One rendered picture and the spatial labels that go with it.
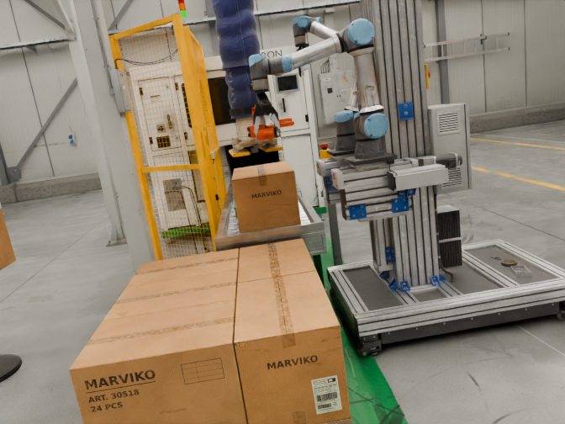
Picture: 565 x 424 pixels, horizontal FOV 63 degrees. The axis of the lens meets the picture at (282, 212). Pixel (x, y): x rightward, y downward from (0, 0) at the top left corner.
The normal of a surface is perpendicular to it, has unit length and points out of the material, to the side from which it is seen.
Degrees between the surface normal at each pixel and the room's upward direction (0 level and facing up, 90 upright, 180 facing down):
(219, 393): 90
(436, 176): 90
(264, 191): 90
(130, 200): 90
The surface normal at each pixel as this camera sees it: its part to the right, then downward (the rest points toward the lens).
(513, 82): 0.10, 0.21
